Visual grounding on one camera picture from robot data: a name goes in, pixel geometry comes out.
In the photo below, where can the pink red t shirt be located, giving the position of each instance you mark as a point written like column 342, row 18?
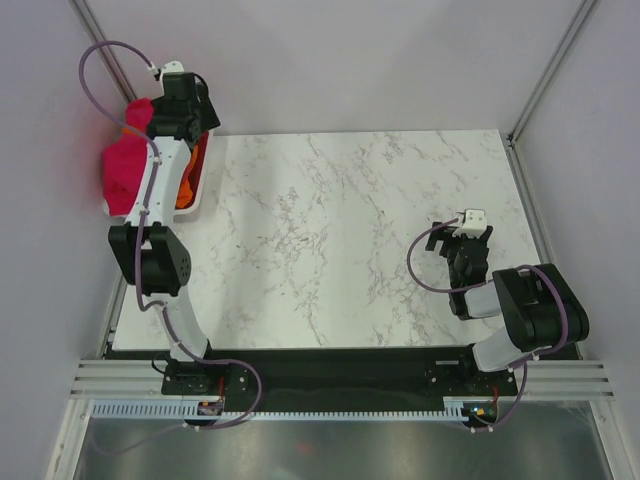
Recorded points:
column 124, row 160

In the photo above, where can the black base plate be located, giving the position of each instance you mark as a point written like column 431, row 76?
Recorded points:
column 342, row 403

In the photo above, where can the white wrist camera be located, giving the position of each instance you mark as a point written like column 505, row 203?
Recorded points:
column 172, row 67
column 472, row 220

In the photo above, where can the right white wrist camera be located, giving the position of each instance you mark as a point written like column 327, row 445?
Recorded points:
column 472, row 220

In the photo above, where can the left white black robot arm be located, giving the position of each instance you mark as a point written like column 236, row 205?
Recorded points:
column 151, row 257

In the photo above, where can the left aluminium frame post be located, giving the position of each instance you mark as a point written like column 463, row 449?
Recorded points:
column 91, row 25

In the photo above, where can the right aluminium frame post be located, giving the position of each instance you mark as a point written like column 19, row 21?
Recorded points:
column 568, row 40

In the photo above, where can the orange t shirt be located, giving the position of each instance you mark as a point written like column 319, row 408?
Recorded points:
column 190, row 180

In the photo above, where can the white plastic bin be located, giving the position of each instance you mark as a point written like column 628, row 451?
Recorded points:
column 203, row 142

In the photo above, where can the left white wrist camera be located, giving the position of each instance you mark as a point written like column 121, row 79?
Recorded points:
column 172, row 67

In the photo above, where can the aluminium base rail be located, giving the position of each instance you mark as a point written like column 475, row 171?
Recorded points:
column 542, row 380

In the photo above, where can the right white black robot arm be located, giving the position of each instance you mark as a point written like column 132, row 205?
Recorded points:
column 541, row 315

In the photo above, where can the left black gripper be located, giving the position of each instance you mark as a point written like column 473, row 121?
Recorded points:
column 206, row 117

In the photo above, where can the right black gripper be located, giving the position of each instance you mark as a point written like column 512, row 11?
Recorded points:
column 445, row 234

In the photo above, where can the aluminium frame post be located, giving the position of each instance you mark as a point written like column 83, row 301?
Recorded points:
column 91, row 25
column 568, row 40

